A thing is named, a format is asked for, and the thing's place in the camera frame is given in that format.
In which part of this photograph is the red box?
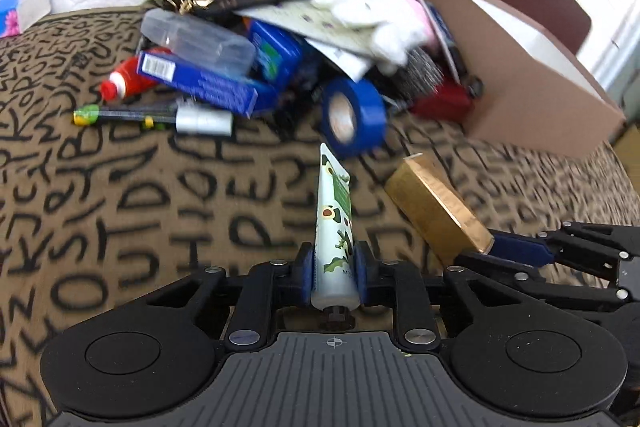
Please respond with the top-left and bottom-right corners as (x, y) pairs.
(410, 82), (474, 124)

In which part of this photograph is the floral shoe insole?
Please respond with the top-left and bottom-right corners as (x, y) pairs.
(236, 0), (375, 81)

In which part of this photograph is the blue black marker pen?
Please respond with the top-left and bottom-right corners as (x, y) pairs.
(426, 2), (468, 82)

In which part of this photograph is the avocado hand cream tube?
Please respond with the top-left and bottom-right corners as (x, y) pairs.
(310, 143), (361, 331)

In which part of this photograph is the brown cardboard box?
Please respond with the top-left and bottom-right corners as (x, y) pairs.
(426, 0), (626, 158)

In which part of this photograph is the blue toothpaste box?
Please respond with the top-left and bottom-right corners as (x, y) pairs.
(137, 52), (258, 117)

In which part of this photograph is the steel wool scrubber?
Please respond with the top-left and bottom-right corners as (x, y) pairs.
(395, 48), (444, 101)

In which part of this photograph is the blue electrical tape roll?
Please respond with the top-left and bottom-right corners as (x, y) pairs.
(320, 78), (387, 158)

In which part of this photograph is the pink white plush glove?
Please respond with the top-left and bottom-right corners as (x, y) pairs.
(310, 0), (438, 76)

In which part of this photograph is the red white glue bottle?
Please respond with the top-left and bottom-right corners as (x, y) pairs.
(100, 56), (158, 102)

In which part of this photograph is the blue wipes pack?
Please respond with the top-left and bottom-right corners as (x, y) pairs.
(247, 20), (306, 90)

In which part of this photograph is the clear plastic case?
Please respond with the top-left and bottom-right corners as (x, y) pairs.
(141, 9), (256, 77)

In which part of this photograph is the black pen white cap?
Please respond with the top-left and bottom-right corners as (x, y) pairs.
(72, 103), (233, 136)

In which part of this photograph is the letter pattern brown blanket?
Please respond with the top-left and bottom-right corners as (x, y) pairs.
(1, 9), (639, 426)

